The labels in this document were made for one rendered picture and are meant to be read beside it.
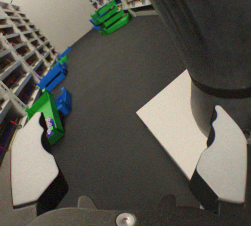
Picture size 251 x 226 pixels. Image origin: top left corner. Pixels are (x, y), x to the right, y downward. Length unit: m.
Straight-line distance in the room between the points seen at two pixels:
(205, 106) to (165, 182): 0.21
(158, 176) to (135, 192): 0.07
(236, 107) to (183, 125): 0.13
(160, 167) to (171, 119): 0.13
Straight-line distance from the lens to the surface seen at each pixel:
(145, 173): 0.40
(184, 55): 0.18
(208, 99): 0.21
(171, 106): 0.33
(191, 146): 0.26
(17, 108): 1.33
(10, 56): 1.98
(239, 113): 0.20
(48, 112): 0.95
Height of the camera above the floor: 0.33
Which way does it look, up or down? 31 degrees down
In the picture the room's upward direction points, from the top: 40 degrees counter-clockwise
